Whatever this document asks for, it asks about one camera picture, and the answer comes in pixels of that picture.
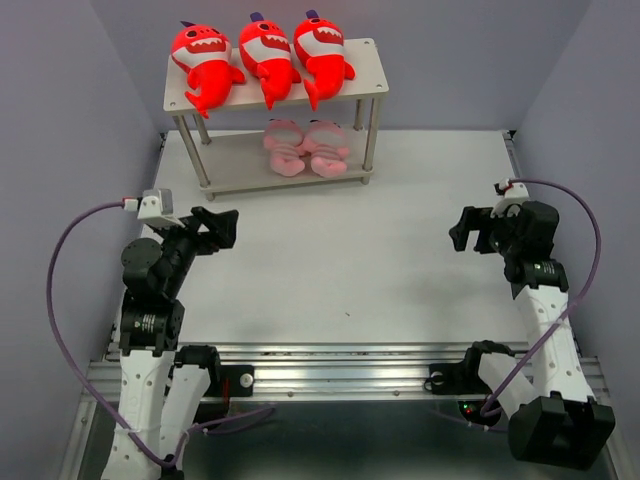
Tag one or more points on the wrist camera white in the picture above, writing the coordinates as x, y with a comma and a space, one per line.
154, 208
512, 195

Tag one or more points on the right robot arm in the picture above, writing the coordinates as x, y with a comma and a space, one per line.
553, 415

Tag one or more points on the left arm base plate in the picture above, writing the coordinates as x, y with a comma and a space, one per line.
231, 381

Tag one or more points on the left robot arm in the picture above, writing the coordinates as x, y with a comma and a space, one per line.
162, 382

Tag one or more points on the red shark plush wall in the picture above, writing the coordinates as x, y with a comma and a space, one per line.
204, 54

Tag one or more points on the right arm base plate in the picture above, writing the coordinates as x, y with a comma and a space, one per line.
450, 379

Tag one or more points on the pink striped plush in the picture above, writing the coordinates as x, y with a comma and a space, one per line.
283, 139
327, 146

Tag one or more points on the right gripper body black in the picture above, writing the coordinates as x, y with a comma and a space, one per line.
504, 235

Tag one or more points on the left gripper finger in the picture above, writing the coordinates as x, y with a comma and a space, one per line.
226, 228
201, 217

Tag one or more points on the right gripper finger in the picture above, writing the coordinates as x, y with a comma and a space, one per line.
484, 244
471, 219

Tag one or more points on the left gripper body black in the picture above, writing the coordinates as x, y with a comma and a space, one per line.
186, 243

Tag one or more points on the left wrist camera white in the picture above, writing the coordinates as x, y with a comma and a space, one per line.
154, 208

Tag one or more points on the red shark plush back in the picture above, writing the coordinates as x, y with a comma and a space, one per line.
266, 54

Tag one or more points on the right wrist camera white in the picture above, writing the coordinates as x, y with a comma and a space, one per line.
512, 195

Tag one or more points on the red shark plush mouth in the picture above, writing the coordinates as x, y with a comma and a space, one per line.
319, 46

